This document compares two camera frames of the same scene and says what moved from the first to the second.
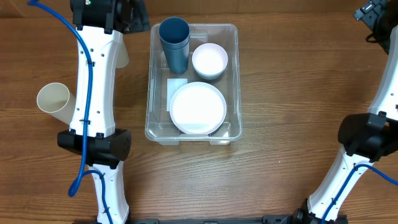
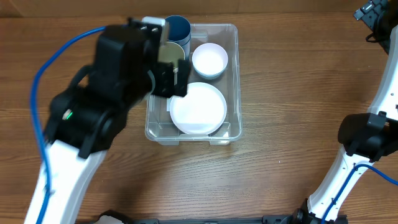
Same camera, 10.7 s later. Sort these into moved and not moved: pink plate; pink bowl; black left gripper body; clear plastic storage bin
Moved: black left gripper body
Not moved: pink plate; clear plastic storage bin; pink bowl
